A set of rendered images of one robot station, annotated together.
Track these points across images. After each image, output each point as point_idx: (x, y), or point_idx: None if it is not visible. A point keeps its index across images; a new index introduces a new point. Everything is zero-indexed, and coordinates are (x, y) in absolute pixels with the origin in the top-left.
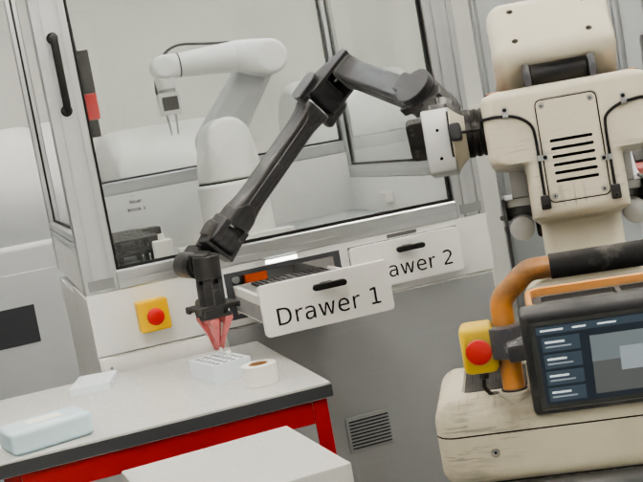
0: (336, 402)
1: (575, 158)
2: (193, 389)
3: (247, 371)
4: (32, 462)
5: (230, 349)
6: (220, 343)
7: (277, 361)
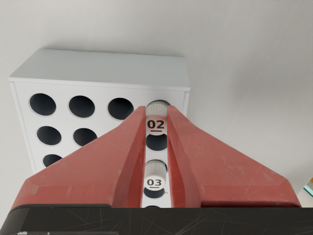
0: None
1: None
2: (4, 181)
3: None
4: None
5: (159, 189)
6: (167, 131)
7: (288, 163)
